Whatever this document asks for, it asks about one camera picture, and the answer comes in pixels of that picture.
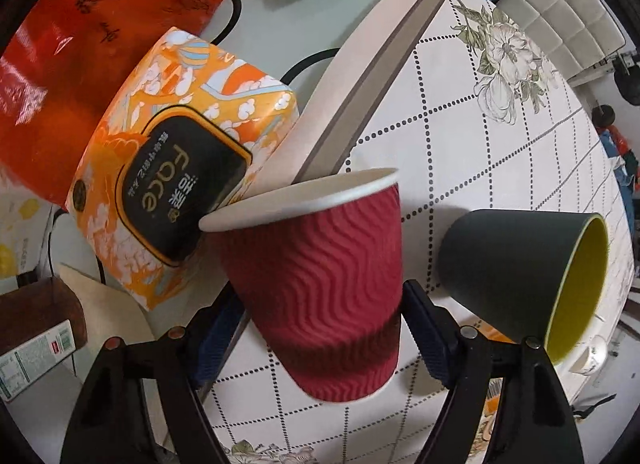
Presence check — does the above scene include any dark red ribbed paper cup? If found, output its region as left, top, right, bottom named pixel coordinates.
left=200, top=168, right=402, bottom=402

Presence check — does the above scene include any white floral paper cup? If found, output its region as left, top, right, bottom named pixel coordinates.
left=570, top=335, right=608, bottom=376

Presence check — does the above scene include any dark green cup yellow inside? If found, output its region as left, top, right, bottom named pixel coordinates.
left=437, top=210, right=608, bottom=364

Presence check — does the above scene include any beige paper napkin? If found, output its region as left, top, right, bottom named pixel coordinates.
left=58, top=265, right=156, bottom=351

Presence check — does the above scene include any brown sauce bottle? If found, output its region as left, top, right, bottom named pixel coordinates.
left=1, top=276, right=88, bottom=403

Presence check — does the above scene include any yellow snack bag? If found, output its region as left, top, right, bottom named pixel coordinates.
left=0, top=188, right=52, bottom=279

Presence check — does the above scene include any orange tissue pack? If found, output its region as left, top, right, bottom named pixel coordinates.
left=66, top=28, right=298, bottom=310

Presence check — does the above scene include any floral diamond-pattern tablecloth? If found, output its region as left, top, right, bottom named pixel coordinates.
left=205, top=0, right=634, bottom=463

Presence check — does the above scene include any red plastic bag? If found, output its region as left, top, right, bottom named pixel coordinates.
left=1, top=0, right=222, bottom=205

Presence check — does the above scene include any white padded chair right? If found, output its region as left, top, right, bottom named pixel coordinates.
left=497, top=0, right=627, bottom=87

